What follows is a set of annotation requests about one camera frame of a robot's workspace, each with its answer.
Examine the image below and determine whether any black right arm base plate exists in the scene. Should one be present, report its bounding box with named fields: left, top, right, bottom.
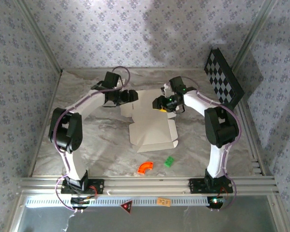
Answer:
left=188, top=178, right=233, bottom=194

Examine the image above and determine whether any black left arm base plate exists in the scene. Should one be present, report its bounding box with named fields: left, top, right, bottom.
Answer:
left=60, top=178, right=105, bottom=194

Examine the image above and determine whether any black checkerboard calibration board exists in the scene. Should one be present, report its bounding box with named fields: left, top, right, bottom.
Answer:
left=203, top=47, right=245, bottom=111

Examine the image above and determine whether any red wire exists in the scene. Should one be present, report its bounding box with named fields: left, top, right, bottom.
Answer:
left=217, top=186, right=229, bottom=200
left=88, top=185, right=99, bottom=199

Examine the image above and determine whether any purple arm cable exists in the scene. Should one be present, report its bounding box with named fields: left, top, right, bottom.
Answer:
left=182, top=76, right=242, bottom=211
left=49, top=65, right=131, bottom=212

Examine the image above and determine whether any orange curved toy brick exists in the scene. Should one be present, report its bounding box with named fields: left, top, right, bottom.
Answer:
left=137, top=161, right=154, bottom=175

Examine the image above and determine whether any white and lilac paper box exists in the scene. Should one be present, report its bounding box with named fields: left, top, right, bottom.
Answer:
left=119, top=88, right=179, bottom=153

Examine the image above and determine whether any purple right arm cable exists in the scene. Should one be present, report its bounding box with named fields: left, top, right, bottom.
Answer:
left=182, top=76, right=242, bottom=211

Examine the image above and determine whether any grey metal sheet panel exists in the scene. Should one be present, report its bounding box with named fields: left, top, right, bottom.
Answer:
left=11, top=194, right=290, bottom=232

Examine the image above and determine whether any grey slotted cable duct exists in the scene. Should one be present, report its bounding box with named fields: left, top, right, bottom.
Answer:
left=26, top=196, right=227, bottom=208

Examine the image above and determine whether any orange paper label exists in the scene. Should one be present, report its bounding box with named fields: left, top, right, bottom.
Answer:
left=157, top=197, right=172, bottom=207

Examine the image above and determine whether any aluminium frame post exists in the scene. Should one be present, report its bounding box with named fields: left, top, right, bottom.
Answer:
left=232, top=0, right=280, bottom=72
left=13, top=0, right=63, bottom=74

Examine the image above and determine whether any slotted aluminium table side rail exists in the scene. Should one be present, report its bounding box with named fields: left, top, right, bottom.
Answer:
left=233, top=70, right=268, bottom=176

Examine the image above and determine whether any red triangle sign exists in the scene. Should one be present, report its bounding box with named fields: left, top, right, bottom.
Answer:
left=120, top=199, right=133, bottom=215

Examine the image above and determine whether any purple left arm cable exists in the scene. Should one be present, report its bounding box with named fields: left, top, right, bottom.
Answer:
left=49, top=65, right=131, bottom=212

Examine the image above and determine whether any aluminium table edge strip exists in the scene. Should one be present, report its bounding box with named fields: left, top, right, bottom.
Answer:
left=61, top=67, right=206, bottom=72

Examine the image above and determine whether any aluminium mounting rail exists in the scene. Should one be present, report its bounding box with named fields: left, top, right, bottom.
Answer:
left=18, top=175, right=279, bottom=195

